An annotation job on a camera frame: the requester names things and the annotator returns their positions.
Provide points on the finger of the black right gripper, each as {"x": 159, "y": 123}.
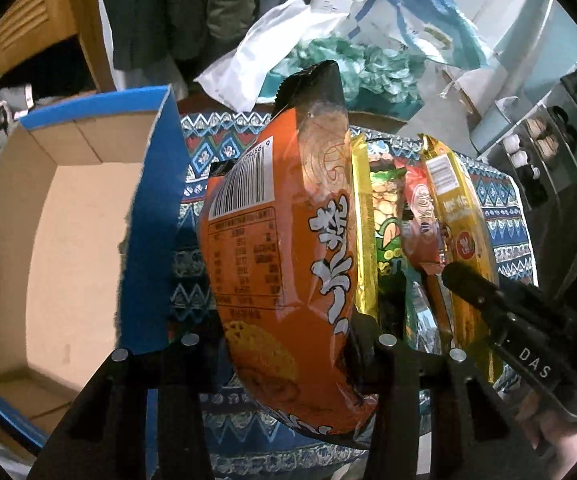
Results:
{"x": 485, "y": 296}

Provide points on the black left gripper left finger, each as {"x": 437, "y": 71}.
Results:
{"x": 103, "y": 434}

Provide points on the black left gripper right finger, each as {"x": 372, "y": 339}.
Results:
{"x": 472, "y": 434}

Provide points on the gold red-logo snack pack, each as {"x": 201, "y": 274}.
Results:
{"x": 466, "y": 238}

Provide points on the green bean snack bag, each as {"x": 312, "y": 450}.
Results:
{"x": 403, "y": 303}

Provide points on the red snack bag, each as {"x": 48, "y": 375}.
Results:
{"x": 420, "y": 229}

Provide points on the orange snack bag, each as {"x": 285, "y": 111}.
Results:
{"x": 277, "y": 234}

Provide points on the gold long snack pack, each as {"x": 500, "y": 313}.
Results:
{"x": 366, "y": 294}

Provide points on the person's right hand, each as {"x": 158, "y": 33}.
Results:
{"x": 542, "y": 424}

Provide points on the patterned blue bed cover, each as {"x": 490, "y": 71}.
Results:
{"x": 244, "y": 440}

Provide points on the grey shoe rack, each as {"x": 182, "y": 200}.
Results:
{"x": 538, "y": 145}

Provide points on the blue cardboard box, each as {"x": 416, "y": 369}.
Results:
{"x": 90, "y": 196}

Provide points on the green plastic bag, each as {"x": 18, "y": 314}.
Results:
{"x": 375, "y": 80}

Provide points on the blue white shopping bag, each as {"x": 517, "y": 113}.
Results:
{"x": 433, "y": 29}

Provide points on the white plastic bag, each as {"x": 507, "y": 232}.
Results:
{"x": 236, "y": 79}

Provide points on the dark hanging jacket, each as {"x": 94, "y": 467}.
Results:
{"x": 146, "y": 31}

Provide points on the wooden wardrobe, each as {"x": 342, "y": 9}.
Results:
{"x": 29, "y": 27}

